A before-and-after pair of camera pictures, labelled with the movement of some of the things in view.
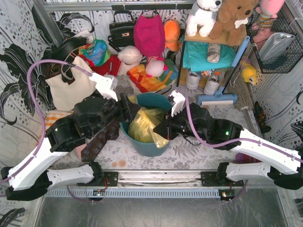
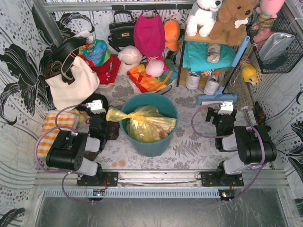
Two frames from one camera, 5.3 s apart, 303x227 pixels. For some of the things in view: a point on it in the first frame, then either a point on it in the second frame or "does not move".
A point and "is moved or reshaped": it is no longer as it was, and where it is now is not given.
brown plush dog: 233,15 does not move
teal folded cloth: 195,56 does not move
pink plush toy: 268,10 does not move
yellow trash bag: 141,126 is moved or reshaped
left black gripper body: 125,108 to 93,116
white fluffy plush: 129,56 does not move
